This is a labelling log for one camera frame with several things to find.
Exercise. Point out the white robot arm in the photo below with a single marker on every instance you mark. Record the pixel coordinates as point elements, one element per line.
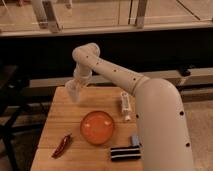
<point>160,116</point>

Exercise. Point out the white clear bottle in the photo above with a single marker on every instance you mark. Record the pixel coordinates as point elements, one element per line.
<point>125,106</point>

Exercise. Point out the wooden table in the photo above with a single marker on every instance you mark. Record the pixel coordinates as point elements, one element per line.
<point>64,118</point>

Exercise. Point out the blue sponge cloth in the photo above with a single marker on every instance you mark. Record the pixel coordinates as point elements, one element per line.
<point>135,140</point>

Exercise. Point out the black white striped block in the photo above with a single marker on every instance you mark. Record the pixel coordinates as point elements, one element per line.
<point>125,153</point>

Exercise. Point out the red chili pepper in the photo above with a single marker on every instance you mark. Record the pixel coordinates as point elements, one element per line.
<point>63,145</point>

